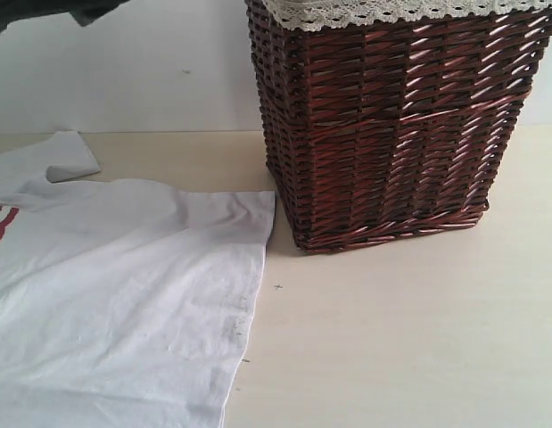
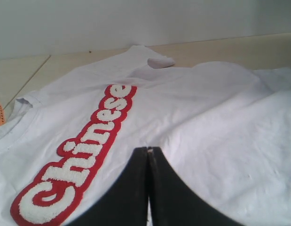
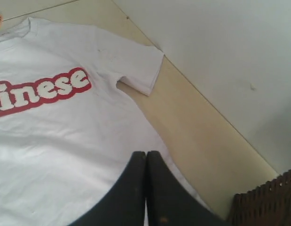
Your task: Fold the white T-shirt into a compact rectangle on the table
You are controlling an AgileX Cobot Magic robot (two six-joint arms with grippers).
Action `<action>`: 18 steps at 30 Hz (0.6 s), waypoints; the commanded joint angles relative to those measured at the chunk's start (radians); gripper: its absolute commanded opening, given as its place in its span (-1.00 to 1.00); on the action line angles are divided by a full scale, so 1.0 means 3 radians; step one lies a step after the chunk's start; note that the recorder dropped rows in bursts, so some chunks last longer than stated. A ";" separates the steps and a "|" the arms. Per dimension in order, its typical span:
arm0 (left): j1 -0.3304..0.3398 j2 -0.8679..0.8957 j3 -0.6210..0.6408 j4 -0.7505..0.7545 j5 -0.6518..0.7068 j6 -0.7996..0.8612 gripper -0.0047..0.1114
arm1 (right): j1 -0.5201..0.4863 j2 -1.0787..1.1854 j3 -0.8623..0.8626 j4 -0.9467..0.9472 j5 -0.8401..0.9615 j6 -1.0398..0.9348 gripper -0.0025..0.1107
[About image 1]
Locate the white t-shirt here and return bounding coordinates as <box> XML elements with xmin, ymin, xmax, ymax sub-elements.
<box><xmin>0</xmin><ymin>132</ymin><xmax>276</xmax><ymax>427</ymax></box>

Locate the white lace crochet cloth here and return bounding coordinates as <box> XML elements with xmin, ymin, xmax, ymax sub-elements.
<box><xmin>261</xmin><ymin>0</ymin><xmax>552</xmax><ymax>32</ymax></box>

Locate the dark brown wicker basket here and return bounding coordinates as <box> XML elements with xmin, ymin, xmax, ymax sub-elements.
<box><xmin>246</xmin><ymin>1</ymin><xmax>552</xmax><ymax>252</ymax></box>

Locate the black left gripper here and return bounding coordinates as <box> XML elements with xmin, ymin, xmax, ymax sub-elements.
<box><xmin>0</xmin><ymin>0</ymin><xmax>128</xmax><ymax>35</ymax></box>

